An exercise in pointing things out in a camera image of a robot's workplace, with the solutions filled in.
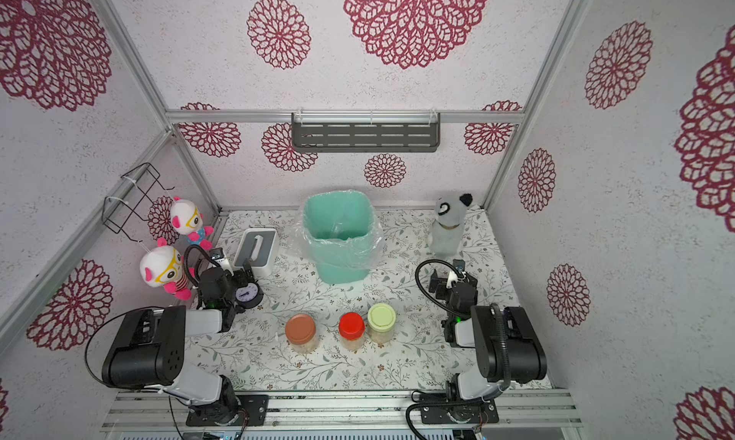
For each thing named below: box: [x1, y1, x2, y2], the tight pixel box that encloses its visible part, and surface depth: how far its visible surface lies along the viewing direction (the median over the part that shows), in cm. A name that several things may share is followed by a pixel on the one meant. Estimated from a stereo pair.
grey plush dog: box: [429, 193, 474, 261], surface depth 101 cm
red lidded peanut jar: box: [337, 311, 367, 352], surface depth 79 cm
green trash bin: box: [302, 190, 377, 285], surface depth 91 cm
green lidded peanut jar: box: [366, 302, 397, 345], surface depth 79 cm
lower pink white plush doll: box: [139, 238, 195, 302], surface depth 82 cm
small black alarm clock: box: [234, 279, 265, 308], surface depth 94 cm
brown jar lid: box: [285, 313, 317, 346], surface depth 79 cm
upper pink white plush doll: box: [170, 196, 215, 251], surface depth 97 cm
